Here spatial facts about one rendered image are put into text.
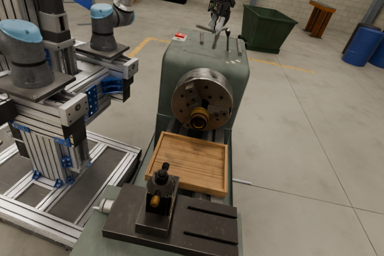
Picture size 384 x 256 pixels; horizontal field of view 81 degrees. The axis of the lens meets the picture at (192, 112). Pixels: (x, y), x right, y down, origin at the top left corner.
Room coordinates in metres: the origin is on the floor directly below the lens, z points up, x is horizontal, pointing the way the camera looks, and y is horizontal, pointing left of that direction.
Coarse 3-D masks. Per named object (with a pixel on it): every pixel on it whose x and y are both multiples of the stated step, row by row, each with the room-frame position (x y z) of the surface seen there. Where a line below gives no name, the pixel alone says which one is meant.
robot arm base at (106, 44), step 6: (96, 36) 1.21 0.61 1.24; (102, 36) 1.21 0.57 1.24; (108, 36) 1.23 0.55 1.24; (90, 42) 1.23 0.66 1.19; (96, 42) 1.20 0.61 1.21; (102, 42) 1.21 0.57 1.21; (108, 42) 1.22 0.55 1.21; (114, 42) 1.26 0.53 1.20; (96, 48) 1.19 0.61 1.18; (102, 48) 1.20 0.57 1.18; (108, 48) 1.21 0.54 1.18; (114, 48) 1.25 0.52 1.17
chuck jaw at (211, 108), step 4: (208, 108) 0.92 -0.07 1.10; (212, 108) 0.92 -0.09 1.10; (216, 108) 0.93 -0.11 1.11; (220, 108) 0.93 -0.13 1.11; (224, 108) 0.94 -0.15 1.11; (228, 108) 0.94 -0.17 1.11; (212, 112) 0.89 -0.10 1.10; (216, 112) 0.89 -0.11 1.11; (220, 112) 0.91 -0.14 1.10; (224, 112) 0.91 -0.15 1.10; (228, 112) 0.91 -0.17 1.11; (212, 116) 0.87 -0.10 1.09; (216, 116) 0.89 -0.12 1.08; (220, 116) 0.91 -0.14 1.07; (224, 116) 0.91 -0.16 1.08
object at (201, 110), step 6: (198, 108) 0.87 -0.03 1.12; (192, 114) 0.84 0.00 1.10; (198, 114) 0.83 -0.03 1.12; (204, 114) 0.84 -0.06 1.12; (192, 120) 0.81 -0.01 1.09; (198, 120) 0.87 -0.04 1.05; (204, 120) 0.81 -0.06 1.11; (192, 126) 0.81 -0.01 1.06; (198, 126) 0.83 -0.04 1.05; (204, 126) 0.81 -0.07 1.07
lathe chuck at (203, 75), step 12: (192, 72) 1.05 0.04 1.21; (204, 72) 1.03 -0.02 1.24; (180, 84) 0.97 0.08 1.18; (204, 84) 0.96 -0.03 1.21; (216, 84) 0.95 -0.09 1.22; (228, 84) 1.03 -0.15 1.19; (180, 96) 0.96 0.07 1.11; (204, 96) 0.96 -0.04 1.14; (216, 96) 0.95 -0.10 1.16; (228, 96) 0.95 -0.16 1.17; (180, 108) 0.96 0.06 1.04; (204, 108) 1.01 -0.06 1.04; (180, 120) 0.96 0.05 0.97; (216, 120) 0.96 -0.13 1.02
